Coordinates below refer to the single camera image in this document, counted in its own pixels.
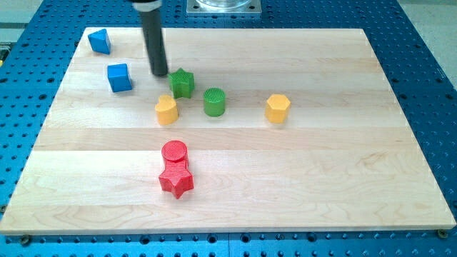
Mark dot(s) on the light wooden board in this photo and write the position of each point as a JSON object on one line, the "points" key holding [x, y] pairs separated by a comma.
{"points": [[345, 159]]}

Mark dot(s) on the yellow heart block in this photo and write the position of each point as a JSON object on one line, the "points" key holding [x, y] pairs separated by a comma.
{"points": [[166, 110]]}

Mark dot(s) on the blue triangle block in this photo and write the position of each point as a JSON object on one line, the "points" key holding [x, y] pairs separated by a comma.
{"points": [[100, 42]]}

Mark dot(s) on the red cylinder block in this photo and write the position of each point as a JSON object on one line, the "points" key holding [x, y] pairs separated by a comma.
{"points": [[174, 151]]}

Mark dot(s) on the red star block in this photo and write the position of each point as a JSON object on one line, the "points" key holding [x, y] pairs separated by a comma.
{"points": [[176, 178]]}

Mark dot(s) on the yellow hexagon block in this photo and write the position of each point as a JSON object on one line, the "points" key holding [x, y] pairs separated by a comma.
{"points": [[277, 108]]}

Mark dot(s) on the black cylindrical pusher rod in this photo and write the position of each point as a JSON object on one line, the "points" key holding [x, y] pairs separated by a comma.
{"points": [[150, 16]]}

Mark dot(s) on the blue cube block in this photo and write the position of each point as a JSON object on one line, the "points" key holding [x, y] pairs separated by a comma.
{"points": [[118, 76]]}

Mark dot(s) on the green star block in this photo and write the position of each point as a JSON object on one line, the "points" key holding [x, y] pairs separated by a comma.
{"points": [[181, 83]]}

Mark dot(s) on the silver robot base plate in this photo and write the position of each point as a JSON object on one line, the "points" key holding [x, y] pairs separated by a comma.
{"points": [[223, 7]]}

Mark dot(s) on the green cylinder block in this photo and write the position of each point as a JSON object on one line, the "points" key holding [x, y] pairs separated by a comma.
{"points": [[214, 102]]}

